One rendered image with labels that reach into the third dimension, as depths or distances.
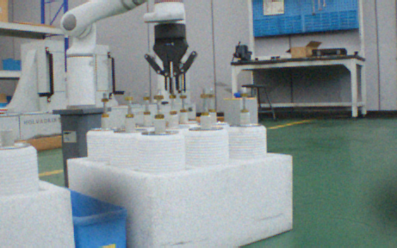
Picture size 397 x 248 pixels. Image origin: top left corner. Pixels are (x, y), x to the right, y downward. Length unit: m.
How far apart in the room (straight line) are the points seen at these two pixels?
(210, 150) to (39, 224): 0.39
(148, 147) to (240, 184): 0.21
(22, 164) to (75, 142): 0.77
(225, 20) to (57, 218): 6.22
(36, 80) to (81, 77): 2.02
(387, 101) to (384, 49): 0.66
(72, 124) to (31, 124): 1.77
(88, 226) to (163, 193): 0.15
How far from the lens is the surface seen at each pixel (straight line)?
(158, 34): 1.06
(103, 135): 1.07
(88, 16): 1.50
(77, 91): 1.52
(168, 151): 0.87
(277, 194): 1.05
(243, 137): 1.02
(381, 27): 6.14
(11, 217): 0.73
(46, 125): 3.36
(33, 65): 3.52
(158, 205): 0.83
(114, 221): 0.85
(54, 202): 0.75
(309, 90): 6.29
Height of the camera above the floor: 0.32
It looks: 4 degrees down
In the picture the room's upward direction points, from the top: 2 degrees counter-clockwise
